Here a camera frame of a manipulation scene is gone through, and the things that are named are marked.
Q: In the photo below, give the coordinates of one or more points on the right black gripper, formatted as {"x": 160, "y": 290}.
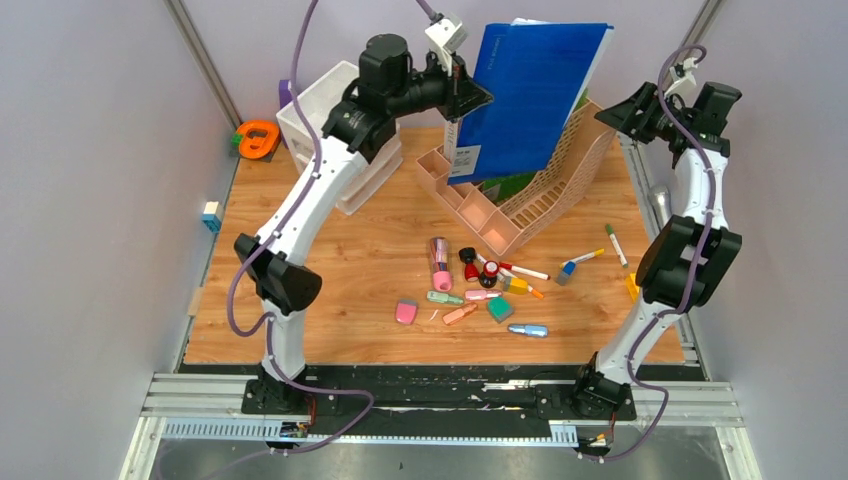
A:
{"x": 623, "y": 116}

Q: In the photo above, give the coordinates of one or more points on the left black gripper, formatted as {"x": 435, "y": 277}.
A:
{"x": 462, "y": 94}

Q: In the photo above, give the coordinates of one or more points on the blue folder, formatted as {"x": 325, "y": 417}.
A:
{"x": 536, "y": 73}

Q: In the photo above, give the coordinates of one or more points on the green folder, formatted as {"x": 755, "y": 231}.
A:
{"x": 499, "y": 190}

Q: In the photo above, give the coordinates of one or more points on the pink plastic file organizer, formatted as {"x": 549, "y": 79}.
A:
{"x": 504, "y": 228}

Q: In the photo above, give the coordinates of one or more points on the red round stamp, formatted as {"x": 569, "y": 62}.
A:
{"x": 488, "y": 278}

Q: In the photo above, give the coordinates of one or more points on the white hardcover book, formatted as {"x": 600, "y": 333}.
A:
{"x": 451, "y": 131}

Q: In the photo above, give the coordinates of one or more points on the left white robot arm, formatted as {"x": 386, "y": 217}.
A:
{"x": 386, "y": 88}

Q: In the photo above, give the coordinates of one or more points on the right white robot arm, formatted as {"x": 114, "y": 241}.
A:
{"x": 693, "y": 251}

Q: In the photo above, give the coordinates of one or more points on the green cap white marker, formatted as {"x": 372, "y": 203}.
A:
{"x": 616, "y": 246}

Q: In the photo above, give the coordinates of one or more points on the yellow cap white marker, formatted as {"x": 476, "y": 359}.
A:
{"x": 584, "y": 257}

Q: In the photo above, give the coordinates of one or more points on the red black stamp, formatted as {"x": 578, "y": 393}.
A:
{"x": 467, "y": 256}

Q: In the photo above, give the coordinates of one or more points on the white plastic drawer unit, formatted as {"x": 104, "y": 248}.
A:
{"x": 316, "y": 102}

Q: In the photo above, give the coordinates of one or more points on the blue grey eraser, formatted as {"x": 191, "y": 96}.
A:
{"x": 566, "y": 271}

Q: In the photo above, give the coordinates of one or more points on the red cap white marker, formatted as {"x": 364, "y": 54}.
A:
{"x": 513, "y": 269}

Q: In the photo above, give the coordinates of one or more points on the yellow small crate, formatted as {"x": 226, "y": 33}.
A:
{"x": 632, "y": 287}

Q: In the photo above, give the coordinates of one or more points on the pink highlighter pack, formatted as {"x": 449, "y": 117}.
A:
{"x": 441, "y": 276}

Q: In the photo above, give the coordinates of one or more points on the yellow mini highlighter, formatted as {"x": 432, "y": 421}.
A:
{"x": 516, "y": 285}

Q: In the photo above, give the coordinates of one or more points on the pink mini highlighter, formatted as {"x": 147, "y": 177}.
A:
{"x": 482, "y": 295}

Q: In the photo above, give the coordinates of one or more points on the green mini highlighter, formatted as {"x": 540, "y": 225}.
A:
{"x": 444, "y": 298}

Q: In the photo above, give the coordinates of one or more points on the teal eraser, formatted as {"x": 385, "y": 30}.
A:
{"x": 499, "y": 309}

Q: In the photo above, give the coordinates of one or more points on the orange tape dispenser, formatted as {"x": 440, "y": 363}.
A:
{"x": 256, "y": 140}

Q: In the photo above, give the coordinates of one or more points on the orange mini highlighter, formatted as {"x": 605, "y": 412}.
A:
{"x": 459, "y": 313}

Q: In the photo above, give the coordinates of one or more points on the pink eraser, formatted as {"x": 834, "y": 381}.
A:
{"x": 406, "y": 311}

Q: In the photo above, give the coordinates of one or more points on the blue mini highlighter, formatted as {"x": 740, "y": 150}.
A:
{"x": 530, "y": 330}

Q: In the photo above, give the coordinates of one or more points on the blue white small block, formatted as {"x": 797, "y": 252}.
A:
{"x": 212, "y": 216}

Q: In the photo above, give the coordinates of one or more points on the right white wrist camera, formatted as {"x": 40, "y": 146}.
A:
{"x": 682, "y": 80}

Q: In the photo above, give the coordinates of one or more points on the purple object at wall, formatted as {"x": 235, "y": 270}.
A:
{"x": 285, "y": 93}

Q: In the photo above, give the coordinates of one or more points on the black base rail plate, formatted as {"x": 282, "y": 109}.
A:
{"x": 440, "y": 401}

